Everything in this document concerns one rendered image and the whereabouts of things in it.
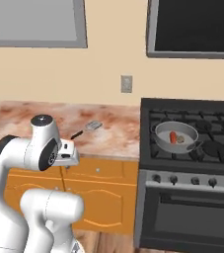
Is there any black gas hob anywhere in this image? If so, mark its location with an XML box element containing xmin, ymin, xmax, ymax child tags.
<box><xmin>138</xmin><ymin>97</ymin><xmax>224</xmax><ymax>177</ymax></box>

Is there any grey metal pot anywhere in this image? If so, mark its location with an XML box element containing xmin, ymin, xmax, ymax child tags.
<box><xmin>150</xmin><ymin>121</ymin><xmax>204</xmax><ymax>154</ymax></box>

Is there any orange cupboard door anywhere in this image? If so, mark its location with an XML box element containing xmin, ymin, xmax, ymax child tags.
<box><xmin>63</xmin><ymin>181</ymin><xmax>138</xmax><ymax>236</ymax></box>

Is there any orange carrot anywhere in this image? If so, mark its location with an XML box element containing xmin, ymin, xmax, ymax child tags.
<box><xmin>170</xmin><ymin>130</ymin><xmax>178</xmax><ymax>145</ymax></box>

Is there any grey microwave oven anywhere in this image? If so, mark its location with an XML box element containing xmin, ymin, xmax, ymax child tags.
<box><xmin>145</xmin><ymin>0</ymin><xmax>224</xmax><ymax>60</ymax></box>

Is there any black oven door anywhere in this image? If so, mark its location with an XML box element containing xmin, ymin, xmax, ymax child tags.
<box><xmin>133</xmin><ymin>184</ymin><xmax>224</xmax><ymax>253</ymax></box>

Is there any grey wall socket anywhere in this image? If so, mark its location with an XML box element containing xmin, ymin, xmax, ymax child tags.
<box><xmin>120</xmin><ymin>74</ymin><xmax>133</xmax><ymax>94</ymax></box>

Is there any grey spatula with black handle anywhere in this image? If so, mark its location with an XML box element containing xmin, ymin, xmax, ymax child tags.
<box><xmin>70</xmin><ymin>120</ymin><xmax>104</xmax><ymax>140</ymax></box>

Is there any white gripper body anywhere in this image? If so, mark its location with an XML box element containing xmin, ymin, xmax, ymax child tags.
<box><xmin>54</xmin><ymin>148</ymin><xmax>81</xmax><ymax>167</ymax></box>

